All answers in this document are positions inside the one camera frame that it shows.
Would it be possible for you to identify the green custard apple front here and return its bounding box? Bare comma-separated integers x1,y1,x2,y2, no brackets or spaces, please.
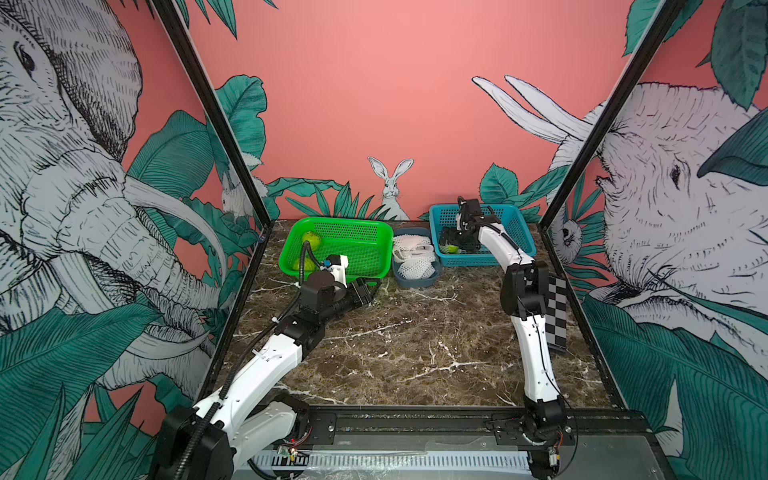
292,257,317,273

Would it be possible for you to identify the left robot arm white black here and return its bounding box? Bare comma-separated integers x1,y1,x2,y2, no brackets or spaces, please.
148,271,381,479

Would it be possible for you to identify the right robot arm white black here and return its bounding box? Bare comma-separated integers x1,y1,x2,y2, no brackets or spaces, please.
440,197,567,432

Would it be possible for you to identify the stack of white foam nets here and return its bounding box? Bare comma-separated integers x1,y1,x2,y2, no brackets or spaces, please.
392,234,436,281

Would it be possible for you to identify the teal plastic basket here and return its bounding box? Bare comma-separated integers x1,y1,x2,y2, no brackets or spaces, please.
427,203,537,267

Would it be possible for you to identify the dark blue small bin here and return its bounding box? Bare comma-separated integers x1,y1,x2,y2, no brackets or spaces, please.
391,227,442,288

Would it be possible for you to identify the bright green plastic basket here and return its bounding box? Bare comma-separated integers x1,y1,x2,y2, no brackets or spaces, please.
278,217,394,280

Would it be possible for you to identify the black white checkerboard plate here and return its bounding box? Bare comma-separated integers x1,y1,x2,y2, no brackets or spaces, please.
545,276,568,352

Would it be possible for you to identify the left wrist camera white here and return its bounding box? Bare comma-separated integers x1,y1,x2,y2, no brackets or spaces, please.
323,254,349,286

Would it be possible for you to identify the white slotted cable duct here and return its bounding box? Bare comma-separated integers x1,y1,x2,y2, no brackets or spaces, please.
252,450,531,475

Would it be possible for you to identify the black front mounting rail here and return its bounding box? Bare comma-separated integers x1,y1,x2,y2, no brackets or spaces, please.
301,405,652,450

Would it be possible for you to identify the black right frame post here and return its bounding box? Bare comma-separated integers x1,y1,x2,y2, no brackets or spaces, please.
538,0,686,232

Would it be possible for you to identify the black frame post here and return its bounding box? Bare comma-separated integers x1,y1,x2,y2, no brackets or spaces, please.
152,0,273,230
538,0,686,232

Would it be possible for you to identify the black left frame post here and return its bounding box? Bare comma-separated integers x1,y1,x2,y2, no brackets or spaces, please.
152,0,273,230

